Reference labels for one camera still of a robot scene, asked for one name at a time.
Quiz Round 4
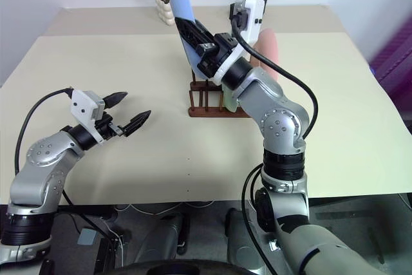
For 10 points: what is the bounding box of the white cable bundle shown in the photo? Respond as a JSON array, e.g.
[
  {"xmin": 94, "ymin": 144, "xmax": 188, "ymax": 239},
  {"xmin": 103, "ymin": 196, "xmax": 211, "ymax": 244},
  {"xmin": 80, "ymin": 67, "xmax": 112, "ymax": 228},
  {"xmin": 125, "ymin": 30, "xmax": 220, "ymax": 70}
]
[{"xmin": 114, "ymin": 202, "xmax": 216, "ymax": 217}]

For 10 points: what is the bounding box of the wooden dish rack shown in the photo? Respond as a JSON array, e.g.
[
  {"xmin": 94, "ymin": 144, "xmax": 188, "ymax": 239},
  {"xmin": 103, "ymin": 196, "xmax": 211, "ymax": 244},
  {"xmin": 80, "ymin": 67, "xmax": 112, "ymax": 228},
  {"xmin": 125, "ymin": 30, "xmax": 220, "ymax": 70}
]
[{"xmin": 187, "ymin": 71, "xmax": 258, "ymax": 118}]

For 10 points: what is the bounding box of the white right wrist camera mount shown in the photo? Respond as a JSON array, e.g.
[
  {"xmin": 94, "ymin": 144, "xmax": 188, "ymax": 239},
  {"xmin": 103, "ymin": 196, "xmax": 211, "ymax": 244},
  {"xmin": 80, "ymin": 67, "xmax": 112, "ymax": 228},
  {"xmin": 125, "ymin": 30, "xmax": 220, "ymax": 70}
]
[{"xmin": 212, "ymin": 0, "xmax": 267, "ymax": 86}]

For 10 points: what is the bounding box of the blue plate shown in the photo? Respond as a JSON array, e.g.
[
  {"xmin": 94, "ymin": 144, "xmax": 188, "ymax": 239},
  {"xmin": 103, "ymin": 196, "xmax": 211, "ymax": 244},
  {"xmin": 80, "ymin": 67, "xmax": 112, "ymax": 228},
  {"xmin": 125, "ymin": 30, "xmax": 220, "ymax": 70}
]
[{"xmin": 167, "ymin": 0, "xmax": 210, "ymax": 79}]

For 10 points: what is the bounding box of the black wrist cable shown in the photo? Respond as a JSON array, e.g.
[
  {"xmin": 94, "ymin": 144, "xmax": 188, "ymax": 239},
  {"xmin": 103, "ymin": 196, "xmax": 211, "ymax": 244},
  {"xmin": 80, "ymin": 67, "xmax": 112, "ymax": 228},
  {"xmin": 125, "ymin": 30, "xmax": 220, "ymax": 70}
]
[
  {"xmin": 14, "ymin": 87, "xmax": 74, "ymax": 179},
  {"xmin": 230, "ymin": 10, "xmax": 319, "ymax": 140}
]

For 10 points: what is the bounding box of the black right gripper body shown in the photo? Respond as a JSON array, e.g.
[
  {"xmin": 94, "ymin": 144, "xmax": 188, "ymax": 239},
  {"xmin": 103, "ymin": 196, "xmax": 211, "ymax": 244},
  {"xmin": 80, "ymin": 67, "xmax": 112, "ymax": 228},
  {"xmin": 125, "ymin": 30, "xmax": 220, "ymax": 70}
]
[{"xmin": 195, "ymin": 32, "xmax": 241, "ymax": 79}]

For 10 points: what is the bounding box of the green plate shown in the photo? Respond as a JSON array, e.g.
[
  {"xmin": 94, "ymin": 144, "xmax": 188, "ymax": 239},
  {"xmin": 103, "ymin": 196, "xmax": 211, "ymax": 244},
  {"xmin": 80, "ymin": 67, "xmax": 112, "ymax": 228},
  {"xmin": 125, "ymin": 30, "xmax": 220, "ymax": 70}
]
[{"xmin": 220, "ymin": 83, "xmax": 239, "ymax": 113}]

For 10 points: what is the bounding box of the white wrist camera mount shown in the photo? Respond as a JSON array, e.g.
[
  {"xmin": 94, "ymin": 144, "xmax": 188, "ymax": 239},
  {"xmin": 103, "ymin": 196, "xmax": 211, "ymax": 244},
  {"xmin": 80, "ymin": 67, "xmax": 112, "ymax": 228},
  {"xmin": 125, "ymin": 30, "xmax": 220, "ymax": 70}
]
[
  {"xmin": 212, "ymin": 0, "xmax": 267, "ymax": 86},
  {"xmin": 70, "ymin": 89, "xmax": 107, "ymax": 143}
]

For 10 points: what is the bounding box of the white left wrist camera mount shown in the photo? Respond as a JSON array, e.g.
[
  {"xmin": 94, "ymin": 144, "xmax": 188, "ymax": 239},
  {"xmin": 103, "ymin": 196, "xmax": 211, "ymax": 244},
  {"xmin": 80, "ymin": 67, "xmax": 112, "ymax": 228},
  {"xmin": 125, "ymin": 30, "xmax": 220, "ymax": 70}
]
[{"xmin": 70, "ymin": 89, "xmax": 107, "ymax": 143}]

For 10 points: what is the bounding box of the black right shoulder cable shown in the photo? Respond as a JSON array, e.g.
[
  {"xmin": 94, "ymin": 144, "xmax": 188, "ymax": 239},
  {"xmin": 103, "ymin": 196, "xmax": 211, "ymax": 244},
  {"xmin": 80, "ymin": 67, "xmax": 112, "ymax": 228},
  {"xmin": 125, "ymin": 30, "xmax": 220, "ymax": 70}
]
[{"xmin": 241, "ymin": 164, "xmax": 290, "ymax": 275}]

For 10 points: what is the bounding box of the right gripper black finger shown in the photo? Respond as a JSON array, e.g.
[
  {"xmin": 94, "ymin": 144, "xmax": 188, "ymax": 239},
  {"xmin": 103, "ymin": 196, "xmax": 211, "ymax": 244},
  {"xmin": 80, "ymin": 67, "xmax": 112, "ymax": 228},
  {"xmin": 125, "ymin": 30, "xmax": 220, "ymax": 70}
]
[{"xmin": 174, "ymin": 17, "xmax": 215, "ymax": 52}]

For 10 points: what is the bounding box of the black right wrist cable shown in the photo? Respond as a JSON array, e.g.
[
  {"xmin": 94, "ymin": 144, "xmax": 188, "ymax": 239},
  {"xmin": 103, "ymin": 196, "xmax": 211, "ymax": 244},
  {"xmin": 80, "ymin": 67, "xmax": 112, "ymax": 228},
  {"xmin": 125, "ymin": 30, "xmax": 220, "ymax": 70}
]
[{"xmin": 230, "ymin": 10, "xmax": 319, "ymax": 140}]

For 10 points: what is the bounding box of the small grey box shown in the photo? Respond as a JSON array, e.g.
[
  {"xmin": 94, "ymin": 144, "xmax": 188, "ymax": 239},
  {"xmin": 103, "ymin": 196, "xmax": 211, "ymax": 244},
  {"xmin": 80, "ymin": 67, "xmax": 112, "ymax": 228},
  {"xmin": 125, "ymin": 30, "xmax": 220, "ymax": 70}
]
[{"xmin": 77, "ymin": 228, "xmax": 97, "ymax": 247}]

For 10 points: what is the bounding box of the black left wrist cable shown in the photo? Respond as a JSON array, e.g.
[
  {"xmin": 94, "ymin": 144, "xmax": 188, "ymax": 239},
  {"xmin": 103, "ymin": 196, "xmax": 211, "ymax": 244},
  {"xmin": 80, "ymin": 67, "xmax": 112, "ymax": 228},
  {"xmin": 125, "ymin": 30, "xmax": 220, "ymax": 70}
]
[{"xmin": 14, "ymin": 87, "xmax": 74, "ymax": 179}]

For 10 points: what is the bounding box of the pink-red plate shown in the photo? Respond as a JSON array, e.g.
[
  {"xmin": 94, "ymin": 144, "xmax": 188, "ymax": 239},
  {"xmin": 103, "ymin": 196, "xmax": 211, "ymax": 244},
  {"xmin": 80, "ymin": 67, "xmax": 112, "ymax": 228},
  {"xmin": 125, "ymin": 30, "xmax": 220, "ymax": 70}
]
[{"xmin": 249, "ymin": 28, "xmax": 281, "ymax": 81}]

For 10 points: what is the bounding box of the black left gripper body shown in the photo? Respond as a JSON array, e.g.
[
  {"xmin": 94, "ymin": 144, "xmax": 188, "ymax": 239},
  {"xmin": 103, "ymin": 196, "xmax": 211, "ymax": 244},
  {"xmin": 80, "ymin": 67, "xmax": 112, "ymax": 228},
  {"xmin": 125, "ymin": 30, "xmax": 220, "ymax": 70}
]
[{"xmin": 95, "ymin": 112, "xmax": 127, "ymax": 140}]

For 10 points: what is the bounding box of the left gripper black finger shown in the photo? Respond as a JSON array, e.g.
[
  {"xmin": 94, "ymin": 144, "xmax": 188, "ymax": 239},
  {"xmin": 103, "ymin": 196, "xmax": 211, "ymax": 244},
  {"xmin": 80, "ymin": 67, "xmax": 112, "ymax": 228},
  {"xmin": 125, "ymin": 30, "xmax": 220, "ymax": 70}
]
[
  {"xmin": 122, "ymin": 109, "xmax": 152, "ymax": 137},
  {"xmin": 102, "ymin": 91, "xmax": 129, "ymax": 110}
]

